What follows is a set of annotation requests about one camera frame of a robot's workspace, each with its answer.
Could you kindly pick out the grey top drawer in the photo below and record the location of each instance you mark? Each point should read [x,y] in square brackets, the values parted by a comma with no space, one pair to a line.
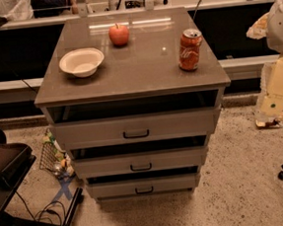
[134,128]

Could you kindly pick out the grey drawer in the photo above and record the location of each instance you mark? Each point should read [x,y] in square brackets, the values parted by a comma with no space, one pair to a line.
[149,185]
[139,163]
[134,128]

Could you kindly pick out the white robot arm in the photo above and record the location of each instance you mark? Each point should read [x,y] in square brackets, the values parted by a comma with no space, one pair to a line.
[275,27]

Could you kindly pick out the grey drawer cabinet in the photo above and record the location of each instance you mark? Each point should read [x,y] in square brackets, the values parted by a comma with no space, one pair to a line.
[141,77]

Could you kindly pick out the grey middle drawer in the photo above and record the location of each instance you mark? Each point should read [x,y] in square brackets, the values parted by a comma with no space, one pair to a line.
[139,163]

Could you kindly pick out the grey bottom drawer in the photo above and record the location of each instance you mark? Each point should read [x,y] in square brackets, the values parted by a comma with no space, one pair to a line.
[149,185]

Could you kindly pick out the white paper bowl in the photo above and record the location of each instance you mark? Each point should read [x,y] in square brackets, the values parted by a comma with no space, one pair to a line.
[81,62]

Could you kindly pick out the red apple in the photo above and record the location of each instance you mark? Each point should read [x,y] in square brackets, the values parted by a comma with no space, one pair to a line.
[118,34]

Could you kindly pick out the orange soda can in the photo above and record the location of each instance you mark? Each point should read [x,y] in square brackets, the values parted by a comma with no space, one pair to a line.
[190,42]

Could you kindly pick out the black stand leg left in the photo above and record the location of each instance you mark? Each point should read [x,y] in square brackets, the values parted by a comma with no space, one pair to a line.
[78,197]

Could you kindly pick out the blue tape cross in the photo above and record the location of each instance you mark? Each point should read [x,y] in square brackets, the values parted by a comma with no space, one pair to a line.
[64,189]

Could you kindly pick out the dark tray on stand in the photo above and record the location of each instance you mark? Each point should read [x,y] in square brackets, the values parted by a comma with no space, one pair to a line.
[16,160]

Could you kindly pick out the person in background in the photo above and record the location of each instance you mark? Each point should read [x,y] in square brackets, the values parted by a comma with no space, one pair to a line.
[53,8]

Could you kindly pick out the white plastic bag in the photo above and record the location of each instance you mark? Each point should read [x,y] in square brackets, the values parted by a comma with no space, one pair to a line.
[16,10]

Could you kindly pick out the wire mesh basket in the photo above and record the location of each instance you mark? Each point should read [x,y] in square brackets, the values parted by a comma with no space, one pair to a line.
[52,158]

